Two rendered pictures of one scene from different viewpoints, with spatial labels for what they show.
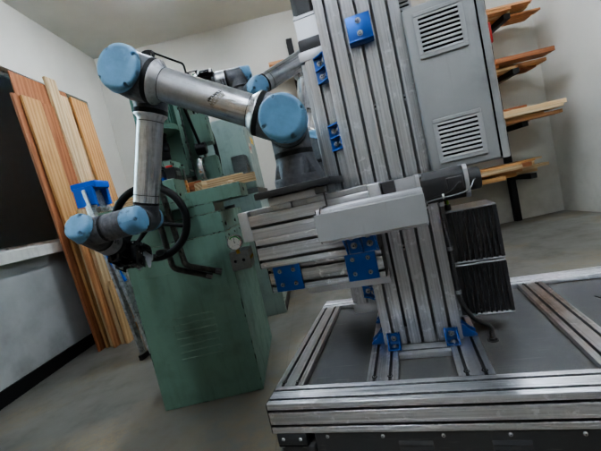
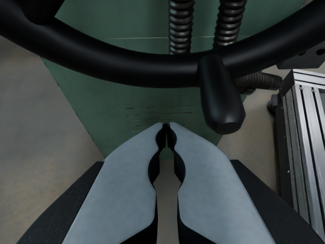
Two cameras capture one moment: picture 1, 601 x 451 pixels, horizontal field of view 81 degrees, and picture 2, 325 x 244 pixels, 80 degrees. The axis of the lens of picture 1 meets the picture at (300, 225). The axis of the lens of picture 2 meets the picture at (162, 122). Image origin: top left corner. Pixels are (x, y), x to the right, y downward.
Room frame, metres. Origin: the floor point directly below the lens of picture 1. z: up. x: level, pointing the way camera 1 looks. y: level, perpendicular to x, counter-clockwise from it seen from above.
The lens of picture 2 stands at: (1.18, 0.55, 0.80)
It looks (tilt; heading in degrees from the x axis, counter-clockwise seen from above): 58 degrees down; 354
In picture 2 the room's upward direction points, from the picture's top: 2 degrees clockwise
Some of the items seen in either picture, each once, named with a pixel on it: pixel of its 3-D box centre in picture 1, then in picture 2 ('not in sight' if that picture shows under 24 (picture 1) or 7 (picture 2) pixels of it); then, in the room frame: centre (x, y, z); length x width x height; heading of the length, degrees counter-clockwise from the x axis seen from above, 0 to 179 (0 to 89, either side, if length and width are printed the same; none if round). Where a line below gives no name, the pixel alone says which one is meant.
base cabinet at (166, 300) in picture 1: (209, 302); (155, 46); (1.77, 0.54, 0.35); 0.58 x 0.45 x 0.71; 0
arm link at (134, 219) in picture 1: (127, 222); not in sight; (0.99, 0.47, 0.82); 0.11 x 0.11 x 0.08; 87
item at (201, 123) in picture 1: (202, 130); not in sight; (1.86, 0.38, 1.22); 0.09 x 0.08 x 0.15; 0
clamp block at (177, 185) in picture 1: (165, 193); not in sight; (1.45, 0.51, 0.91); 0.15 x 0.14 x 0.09; 90
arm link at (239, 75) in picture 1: (239, 77); not in sight; (1.54, 0.11, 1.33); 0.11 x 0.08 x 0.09; 90
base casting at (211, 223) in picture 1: (190, 226); not in sight; (1.77, 0.53, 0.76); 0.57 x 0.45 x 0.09; 0
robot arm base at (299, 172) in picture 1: (297, 167); not in sight; (1.07, -0.03, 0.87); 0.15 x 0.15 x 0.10
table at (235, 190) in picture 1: (174, 203); not in sight; (1.54, 0.51, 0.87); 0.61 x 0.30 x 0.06; 90
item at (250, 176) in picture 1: (187, 191); not in sight; (1.65, 0.47, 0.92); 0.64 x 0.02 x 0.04; 90
